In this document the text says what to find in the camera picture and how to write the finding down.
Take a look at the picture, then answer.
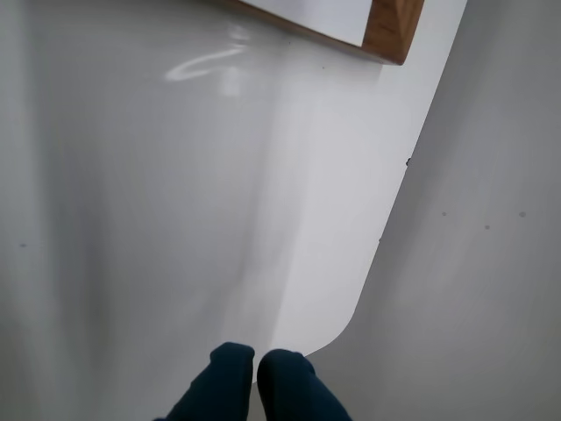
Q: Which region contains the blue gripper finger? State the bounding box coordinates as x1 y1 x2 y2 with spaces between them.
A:
257 348 352 421
153 342 256 421

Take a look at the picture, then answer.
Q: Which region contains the wooden chessboard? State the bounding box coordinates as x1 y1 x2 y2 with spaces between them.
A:
227 0 426 66

